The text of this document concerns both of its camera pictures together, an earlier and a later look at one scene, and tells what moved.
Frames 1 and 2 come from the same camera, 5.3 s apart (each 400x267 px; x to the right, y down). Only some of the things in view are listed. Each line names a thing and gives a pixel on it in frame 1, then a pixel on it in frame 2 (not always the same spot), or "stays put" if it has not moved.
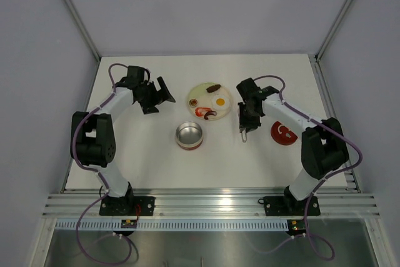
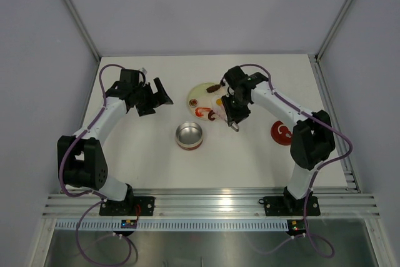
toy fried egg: (220, 102) stays put
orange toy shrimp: (199, 110) stays put
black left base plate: (125, 206) stays put
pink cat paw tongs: (244, 134) → (221, 110)
